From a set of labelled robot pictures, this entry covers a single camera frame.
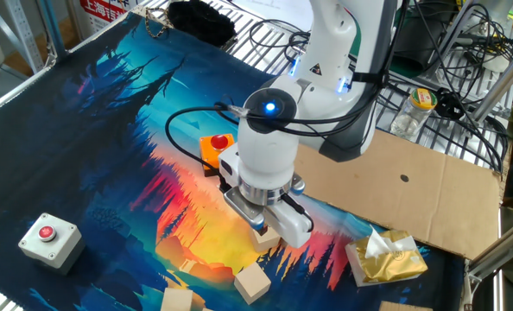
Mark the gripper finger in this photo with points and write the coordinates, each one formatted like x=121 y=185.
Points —
x=261 y=229

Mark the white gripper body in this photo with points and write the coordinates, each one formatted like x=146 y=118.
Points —
x=291 y=224

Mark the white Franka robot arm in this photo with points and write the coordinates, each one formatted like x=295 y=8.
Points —
x=325 y=43

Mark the metal wrist mounting plate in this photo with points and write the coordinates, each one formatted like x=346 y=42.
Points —
x=248 y=207

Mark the orange emergency stop button box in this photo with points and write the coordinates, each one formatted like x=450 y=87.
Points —
x=211 y=151

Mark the gold tissue pack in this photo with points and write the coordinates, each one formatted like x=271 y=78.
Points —
x=386 y=263

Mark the flat brown cardboard sheet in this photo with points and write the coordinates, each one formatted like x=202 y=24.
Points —
x=412 y=194

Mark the open cardboard box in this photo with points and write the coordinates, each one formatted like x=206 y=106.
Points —
x=405 y=307

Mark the glass jar yellow lid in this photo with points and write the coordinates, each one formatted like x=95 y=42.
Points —
x=412 y=114

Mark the green cutting mat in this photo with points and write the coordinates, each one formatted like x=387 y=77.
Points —
x=356 y=41

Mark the colourful forest print mat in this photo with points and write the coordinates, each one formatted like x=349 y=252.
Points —
x=88 y=129

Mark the slanted aluminium profile bar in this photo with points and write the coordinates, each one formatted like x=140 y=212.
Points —
x=502 y=84
x=498 y=252

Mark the grey box with red button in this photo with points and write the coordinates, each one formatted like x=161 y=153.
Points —
x=51 y=242

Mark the black fuzzy bag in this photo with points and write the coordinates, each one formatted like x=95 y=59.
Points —
x=200 y=21

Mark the red white printed sign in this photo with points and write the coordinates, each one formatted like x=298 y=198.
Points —
x=103 y=10

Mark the perforated grey shelf upright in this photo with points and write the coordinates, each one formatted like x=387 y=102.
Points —
x=23 y=34

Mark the grey steel post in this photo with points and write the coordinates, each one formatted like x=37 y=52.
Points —
x=51 y=26

